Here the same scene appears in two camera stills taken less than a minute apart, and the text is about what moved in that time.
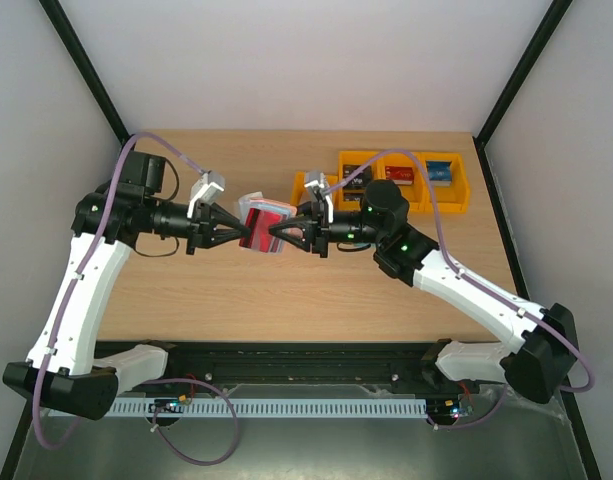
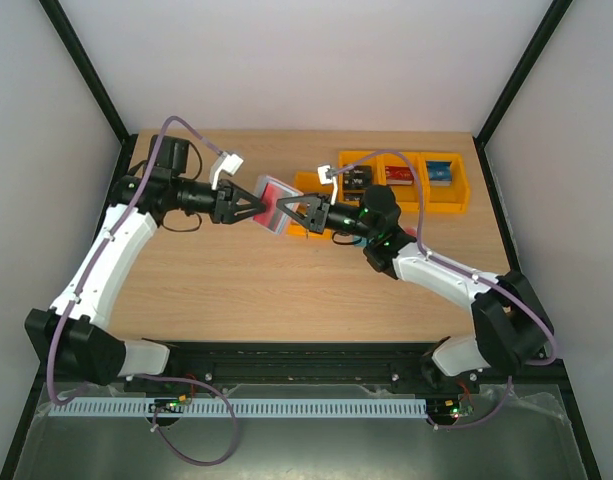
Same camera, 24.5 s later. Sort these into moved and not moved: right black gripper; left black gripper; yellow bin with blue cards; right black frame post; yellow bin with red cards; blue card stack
Moved: right black gripper; left black gripper
Not moved: right black frame post; blue card stack; yellow bin with blue cards; yellow bin with red cards
